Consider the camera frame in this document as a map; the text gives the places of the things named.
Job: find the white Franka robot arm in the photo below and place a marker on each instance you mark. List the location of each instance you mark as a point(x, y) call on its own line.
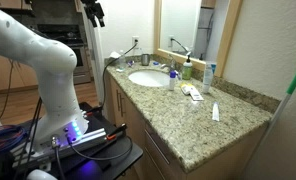
point(51, 66)

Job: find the white bottle with blue cap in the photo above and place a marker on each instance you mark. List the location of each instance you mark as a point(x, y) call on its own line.
point(172, 82)

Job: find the clear plastic water bottle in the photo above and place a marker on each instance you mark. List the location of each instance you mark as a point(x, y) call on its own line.
point(122, 60)

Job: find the green soap pump bottle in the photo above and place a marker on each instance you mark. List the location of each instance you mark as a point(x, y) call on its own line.
point(187, 70)

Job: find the white oval sink basin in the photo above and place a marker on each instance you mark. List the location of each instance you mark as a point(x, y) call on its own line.
point(148, 78)

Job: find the metal cup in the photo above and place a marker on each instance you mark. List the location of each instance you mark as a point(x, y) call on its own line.
point(145, 60)

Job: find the small purple blue object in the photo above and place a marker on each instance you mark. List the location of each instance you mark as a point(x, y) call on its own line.
point(131, 63)

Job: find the chrome faucet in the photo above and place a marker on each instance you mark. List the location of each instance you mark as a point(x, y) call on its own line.
point(170, 65)

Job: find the green white contact lens case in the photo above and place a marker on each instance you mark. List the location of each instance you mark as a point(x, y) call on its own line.
point(120, 70)

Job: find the wooden vanity cabinet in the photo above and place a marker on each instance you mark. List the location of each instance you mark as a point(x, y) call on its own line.
point(134, 123)

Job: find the flat white printed box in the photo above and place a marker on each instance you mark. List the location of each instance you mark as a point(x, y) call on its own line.
point(196, 94)

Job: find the white folded paper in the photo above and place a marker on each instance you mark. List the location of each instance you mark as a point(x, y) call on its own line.
point(114, 55)

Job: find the black orange clamp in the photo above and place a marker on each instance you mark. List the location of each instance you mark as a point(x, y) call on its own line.
point(87, 113)
point(116, 132)

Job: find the tall white standing tube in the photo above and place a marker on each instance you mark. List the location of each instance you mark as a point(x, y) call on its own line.
point(208, 76)

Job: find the white door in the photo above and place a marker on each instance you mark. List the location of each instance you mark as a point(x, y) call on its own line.
point(95, 56)

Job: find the black robot cart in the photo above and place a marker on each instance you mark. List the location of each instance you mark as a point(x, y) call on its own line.
point(121, 156)

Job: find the black kitchen stove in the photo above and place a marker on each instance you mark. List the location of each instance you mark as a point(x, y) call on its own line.
point(71, 43)

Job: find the wood framed mirror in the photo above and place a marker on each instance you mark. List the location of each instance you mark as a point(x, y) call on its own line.
point(228, 36)

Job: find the white wall outlet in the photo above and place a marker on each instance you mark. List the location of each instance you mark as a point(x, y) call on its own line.
point(135, 40)

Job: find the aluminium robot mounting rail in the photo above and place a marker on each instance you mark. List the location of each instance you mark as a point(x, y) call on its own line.
point(88, 140)

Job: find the black camera tripod head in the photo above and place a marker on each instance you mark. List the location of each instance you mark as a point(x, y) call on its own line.
point(95, 11)

